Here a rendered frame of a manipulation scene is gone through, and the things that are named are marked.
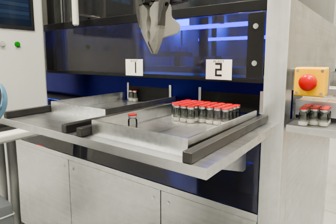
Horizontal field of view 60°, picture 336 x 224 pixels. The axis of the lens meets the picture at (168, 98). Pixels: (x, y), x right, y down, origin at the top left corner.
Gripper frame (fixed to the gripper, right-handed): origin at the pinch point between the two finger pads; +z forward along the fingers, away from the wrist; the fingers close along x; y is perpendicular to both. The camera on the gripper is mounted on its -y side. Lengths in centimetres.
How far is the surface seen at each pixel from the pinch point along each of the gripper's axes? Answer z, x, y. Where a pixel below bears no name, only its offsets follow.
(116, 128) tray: 16.8, 9.3, -2.6
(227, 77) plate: 7.6, 12.1, 35.3
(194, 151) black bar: 17.5, -10.4, 1.7
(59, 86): 17, 107, 16
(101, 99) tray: 18, 58, 16
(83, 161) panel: 48, 78, 16
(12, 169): 53, 99, -10
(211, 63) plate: 3.5, 17.2, 33.8
